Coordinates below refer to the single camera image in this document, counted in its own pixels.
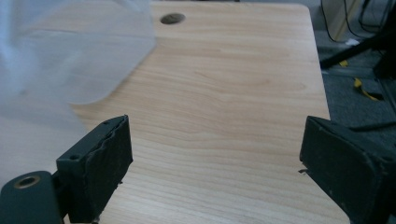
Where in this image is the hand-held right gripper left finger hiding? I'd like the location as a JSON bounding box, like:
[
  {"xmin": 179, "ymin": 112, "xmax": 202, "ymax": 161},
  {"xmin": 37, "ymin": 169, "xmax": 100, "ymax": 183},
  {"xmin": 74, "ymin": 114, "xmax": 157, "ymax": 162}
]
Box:
[{"xmin": 55, "ymin": 114, "xmax": 134, "ymax": 224}]

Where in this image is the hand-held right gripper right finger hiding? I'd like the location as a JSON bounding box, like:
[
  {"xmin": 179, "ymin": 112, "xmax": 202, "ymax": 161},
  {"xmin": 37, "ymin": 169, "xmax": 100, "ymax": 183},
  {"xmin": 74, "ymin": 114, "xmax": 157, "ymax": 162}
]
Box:
[{"xmin": 299, "ymin": 115, "xmax": 396, "ymax": 224}]

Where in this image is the translucent white plastic bag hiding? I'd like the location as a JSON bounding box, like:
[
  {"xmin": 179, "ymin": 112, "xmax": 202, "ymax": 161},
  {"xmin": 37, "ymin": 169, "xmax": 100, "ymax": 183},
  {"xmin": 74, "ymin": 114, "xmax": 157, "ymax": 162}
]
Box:
[{"xmin": 0, "ymin": 0, "xmax": 157, "ymax": 190}]

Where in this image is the black tripod leg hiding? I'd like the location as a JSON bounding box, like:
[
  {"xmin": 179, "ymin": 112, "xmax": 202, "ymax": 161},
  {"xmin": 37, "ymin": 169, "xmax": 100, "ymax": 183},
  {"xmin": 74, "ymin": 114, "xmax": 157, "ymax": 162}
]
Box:
[{"xmin": 319, "ymin": 18, "xmax": 396, "ymax": 80}]

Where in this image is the black cable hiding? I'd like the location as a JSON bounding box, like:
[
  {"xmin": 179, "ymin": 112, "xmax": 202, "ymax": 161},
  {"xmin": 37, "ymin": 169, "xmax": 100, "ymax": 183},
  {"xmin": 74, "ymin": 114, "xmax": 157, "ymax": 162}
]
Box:
[{"xmin": 320, "ymin": 0, "xmax": 354, "ymax": 43}]

